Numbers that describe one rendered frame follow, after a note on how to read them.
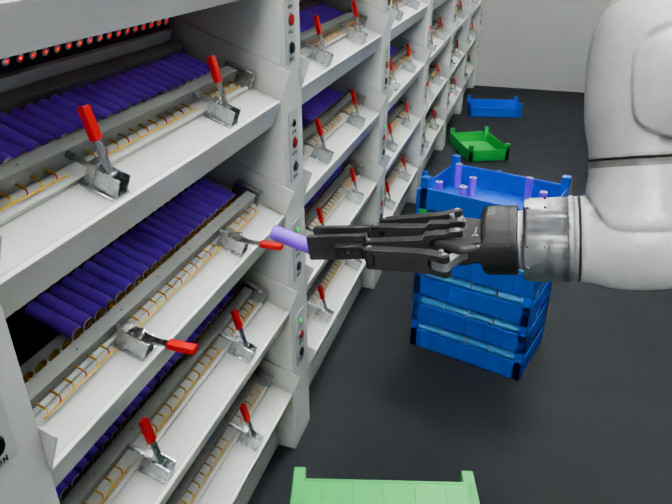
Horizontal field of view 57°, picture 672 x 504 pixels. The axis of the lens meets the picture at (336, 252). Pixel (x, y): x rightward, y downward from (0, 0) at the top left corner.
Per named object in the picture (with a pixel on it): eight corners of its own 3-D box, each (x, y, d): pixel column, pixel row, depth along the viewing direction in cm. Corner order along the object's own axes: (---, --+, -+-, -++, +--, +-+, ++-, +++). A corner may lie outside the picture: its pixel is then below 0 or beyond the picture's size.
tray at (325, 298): (370, 256, 190) (387, 220, 183) (302, 380, 139) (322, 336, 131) (310, 227, 192) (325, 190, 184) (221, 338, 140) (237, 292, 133)
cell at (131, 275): (99, 261, 83) (141, 283, 83) (90, 267, 82) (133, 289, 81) (100, 250, 82) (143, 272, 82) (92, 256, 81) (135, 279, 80)
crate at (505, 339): (546, 316, 167) (551, 291, 163) (522, 355, 152) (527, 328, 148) (442, 285, 181) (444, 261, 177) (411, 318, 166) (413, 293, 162)
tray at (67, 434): (278, 235, 112) (294, 191, 107) (46, 498, 61) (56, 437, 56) (180, 187, 114) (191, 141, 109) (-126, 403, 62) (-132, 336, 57)
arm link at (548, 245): (580, 216, 59) (515, 218, 61) (578, 299, 63) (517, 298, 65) (576, 182, 67) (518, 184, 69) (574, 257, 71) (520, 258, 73)
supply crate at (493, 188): (566, 206, 152) (572, 175, 148) (542, 237, 137) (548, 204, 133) (451, 182, 166) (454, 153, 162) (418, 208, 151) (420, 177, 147)
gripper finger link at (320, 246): (368, 256, 72) (367, 259, 72) (312, 257, 74) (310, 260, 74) (365, 232, 71) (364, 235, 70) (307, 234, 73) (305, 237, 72)
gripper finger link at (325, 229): (368, 227, 72) (370, 224, 73) (312, 228, 75) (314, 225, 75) (371, 250, 74) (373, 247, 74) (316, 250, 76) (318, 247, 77)
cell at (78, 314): (46, 300, 75) (93, 325, 74) (35, 308, 73) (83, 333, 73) (47, 289, 74) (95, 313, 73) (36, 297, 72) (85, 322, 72)
